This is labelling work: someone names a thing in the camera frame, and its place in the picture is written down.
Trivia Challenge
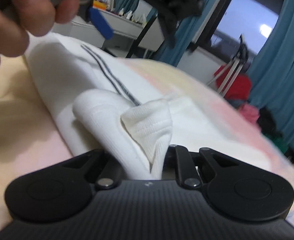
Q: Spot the black garment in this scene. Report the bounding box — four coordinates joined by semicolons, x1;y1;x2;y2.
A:
257;107;282;139

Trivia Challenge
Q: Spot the pastel tie-dye bed sheet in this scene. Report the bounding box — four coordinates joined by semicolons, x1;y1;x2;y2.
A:
0;57;294;230

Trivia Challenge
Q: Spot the red garment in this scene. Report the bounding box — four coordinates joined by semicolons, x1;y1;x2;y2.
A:
214;65;251;101

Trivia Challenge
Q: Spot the white clothes rack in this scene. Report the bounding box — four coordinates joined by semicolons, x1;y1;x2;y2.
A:
206;34;249;97

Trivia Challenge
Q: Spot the white desk with black legs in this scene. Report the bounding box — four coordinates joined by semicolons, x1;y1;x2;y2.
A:
53;7;164;57

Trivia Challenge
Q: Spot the green garment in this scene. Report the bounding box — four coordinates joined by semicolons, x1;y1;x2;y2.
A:
263;133;289;155

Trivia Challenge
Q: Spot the teal curtain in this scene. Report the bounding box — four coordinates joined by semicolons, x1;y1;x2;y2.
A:
112;0;294;156

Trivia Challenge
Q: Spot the white knit garment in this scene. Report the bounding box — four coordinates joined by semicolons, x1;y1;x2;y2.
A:
25;33;270;180

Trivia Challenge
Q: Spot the bare left hand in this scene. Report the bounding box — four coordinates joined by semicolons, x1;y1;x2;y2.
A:
0;0;81;77

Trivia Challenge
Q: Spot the pink garment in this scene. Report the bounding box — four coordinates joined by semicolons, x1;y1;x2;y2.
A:
238;103;260;125

